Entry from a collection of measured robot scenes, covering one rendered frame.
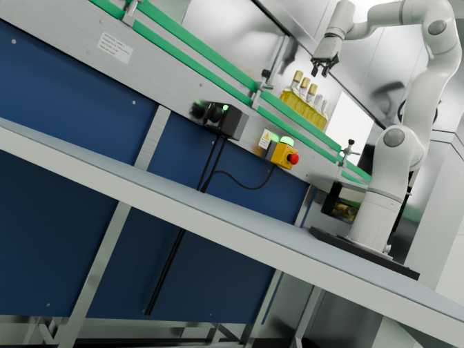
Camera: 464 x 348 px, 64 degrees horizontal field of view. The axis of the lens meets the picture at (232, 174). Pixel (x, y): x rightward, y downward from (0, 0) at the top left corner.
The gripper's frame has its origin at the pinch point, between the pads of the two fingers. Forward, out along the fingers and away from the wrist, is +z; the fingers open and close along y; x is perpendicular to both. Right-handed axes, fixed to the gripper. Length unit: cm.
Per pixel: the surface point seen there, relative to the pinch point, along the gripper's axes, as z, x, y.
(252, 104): 33, -43, 16
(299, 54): -6.5, -3.6, -11.8
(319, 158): 35.9, 0.7, 15.7
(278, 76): 7.9, -10.1, -11.8
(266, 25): -7.2, -24.7, -14.8
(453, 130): -19, 102, 21
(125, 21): 34, -88, 17
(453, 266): 46, 377, -24
